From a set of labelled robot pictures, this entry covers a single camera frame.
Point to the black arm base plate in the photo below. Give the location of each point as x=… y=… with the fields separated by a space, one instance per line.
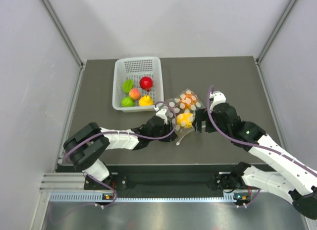
x=169 y=180

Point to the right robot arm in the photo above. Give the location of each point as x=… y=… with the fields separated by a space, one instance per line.
x=294 y=182

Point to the white plastic basket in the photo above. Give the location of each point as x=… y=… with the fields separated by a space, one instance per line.
x=135 y=68

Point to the green fake fruit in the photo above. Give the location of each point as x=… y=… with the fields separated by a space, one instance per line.
x=127 y=102

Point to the left aluminium frame post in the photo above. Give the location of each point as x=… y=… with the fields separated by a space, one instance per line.
x=61 y=30

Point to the right aluminium frame post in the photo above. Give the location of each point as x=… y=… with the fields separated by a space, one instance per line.
x=276 y=30

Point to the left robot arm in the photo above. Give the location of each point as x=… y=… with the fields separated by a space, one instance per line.
x=85 y=147

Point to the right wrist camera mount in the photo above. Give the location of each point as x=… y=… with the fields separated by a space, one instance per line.
x=216 y=98

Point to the aluminium frame post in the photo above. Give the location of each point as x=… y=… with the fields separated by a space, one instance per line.
x=276 y=30
x=61 y=30

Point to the green fake starfruit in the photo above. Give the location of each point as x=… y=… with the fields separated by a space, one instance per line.
x=127 y=86

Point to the polka dot zip bag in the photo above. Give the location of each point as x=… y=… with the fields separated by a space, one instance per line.
x=174 y=103

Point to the yellow fake pear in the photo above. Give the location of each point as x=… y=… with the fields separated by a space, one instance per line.
x=145 y=101

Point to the slotted cable duct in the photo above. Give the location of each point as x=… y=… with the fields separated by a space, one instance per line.
x=102 y=197

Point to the red fake pomegranate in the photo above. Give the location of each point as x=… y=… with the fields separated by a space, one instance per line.
x=146 y=83

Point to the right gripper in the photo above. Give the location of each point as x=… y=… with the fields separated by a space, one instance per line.
x=201 y=115

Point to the orange fake pineapple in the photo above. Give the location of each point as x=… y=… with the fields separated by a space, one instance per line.
x=188 y=101

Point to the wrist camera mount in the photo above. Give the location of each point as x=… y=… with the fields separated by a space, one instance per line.
x=164 y=112
x=216 y=98

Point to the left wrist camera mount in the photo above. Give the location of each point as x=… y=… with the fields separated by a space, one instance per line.
x=164 y=112

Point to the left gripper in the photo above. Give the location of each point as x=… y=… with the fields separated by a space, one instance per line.
x=170 y=138

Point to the yellow fake bell pepper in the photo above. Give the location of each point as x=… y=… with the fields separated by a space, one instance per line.
x=185 y=119

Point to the fake peach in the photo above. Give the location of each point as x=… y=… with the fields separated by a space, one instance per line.
x=134 y=94

